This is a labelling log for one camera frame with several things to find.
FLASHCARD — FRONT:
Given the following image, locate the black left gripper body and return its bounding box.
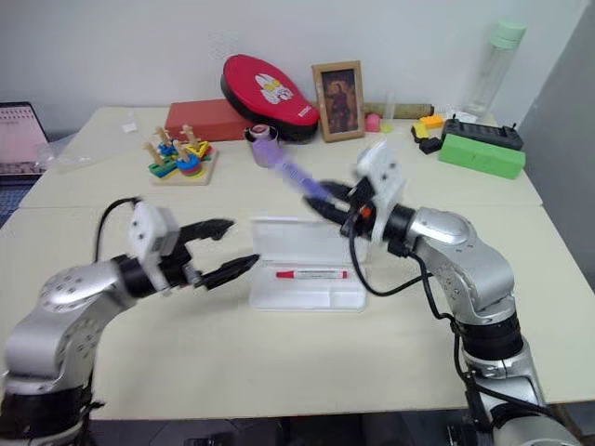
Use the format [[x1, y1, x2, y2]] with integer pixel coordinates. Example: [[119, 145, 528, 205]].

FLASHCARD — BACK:
[[160, 240, 206, 292]]

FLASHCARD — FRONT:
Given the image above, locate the purple marker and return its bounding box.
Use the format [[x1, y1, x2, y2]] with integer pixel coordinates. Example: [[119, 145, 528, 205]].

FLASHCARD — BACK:
[[272, 159, 337, 202]]

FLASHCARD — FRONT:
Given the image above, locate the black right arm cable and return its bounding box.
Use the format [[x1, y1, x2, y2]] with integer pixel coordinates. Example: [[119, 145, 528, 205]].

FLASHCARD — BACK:
[[347, 230, 494, 419]]

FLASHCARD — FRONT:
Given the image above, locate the brown rolled stick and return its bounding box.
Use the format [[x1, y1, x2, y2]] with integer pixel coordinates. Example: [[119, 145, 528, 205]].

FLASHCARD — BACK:
[[362, 101, 436, 118]]

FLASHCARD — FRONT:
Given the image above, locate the colourful wooden stacking toy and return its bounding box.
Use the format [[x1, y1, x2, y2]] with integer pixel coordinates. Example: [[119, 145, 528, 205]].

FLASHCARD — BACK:
[[142, 123, 220, 188]]

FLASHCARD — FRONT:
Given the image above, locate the purple cup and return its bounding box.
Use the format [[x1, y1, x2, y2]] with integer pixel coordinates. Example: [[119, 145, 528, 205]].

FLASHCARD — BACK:
[[250, 136, 285, 169]]

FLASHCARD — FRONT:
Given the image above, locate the black electronic device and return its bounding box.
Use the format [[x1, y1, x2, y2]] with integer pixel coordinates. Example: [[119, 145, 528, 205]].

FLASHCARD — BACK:
[[440, 117, 525, 151]]

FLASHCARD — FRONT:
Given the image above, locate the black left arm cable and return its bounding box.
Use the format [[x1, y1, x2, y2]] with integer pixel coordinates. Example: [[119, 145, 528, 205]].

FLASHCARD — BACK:
[[91, 196, 141, 262]]

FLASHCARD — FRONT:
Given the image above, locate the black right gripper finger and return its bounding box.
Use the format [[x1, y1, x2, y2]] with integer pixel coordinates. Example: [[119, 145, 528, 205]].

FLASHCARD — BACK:
[[319, 180, 355, 200], [302, 196, 350, 225]]

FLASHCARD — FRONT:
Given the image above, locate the clear bottle with green cap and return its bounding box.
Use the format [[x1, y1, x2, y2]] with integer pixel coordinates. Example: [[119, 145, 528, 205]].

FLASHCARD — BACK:
[[461, 18, 529, 118]]

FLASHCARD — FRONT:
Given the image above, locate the wooden framed picture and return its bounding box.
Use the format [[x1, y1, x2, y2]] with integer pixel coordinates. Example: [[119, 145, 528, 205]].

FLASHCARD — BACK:
[[311, 59, 367, 143]]

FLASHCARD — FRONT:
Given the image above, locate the clear plastic pencil case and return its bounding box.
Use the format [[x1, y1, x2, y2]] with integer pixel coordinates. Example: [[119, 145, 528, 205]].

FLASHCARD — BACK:
[[248, 215, 369, 313]]

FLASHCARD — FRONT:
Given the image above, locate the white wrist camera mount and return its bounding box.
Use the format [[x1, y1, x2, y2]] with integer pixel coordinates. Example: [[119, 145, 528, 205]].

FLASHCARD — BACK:
[[355, 138, 406, 243], [127, 202, 181, 293]]

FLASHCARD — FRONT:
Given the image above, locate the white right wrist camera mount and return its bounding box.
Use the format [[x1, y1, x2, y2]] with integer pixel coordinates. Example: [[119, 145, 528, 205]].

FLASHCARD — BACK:
[[355, 138, 406, 243]]

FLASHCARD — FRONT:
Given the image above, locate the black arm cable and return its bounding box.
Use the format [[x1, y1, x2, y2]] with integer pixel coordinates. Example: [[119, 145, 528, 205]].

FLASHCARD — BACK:
[[347, 230, 494, 419], [91, 196, 141, 262]]

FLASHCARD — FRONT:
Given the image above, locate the red marker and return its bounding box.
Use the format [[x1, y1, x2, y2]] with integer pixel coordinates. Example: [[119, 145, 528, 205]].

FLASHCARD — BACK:
[[275, 268, 352, 282]]

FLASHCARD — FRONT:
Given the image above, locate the red rectangular box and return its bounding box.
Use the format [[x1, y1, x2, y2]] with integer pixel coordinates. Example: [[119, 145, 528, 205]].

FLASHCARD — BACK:
[[164, 98, 253, 142]]

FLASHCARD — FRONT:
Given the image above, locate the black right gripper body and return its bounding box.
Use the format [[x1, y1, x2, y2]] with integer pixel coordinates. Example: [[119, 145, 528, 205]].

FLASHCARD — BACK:
[[340, 177, 377, 239]]

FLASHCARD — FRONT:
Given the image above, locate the red and black oval case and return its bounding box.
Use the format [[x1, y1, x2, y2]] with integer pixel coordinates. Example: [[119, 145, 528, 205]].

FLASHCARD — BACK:
[[218, 53, 322, 143]]

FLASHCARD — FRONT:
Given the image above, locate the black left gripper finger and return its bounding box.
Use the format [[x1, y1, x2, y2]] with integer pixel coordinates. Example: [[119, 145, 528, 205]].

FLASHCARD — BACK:
[[178, 217, 237, 248], [199, 253, 260, 291]]

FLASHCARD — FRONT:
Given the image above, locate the clear plastic bag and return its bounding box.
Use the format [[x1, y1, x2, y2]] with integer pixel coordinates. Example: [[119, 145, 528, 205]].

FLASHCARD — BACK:
[[45, 138, 95, 174]]

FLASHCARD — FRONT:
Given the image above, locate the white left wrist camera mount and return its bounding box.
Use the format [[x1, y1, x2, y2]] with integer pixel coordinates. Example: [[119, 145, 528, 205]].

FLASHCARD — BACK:
[[127, 202, 181, 293]]

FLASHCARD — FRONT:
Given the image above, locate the green foam block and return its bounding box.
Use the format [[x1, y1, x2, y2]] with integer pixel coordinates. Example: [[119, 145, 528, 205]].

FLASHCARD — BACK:
[[437, 133, 527, 180]]

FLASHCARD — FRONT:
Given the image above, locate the tape roll with red core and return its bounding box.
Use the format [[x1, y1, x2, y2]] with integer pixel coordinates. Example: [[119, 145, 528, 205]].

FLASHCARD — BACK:
[[244, 123, 279, 143]]

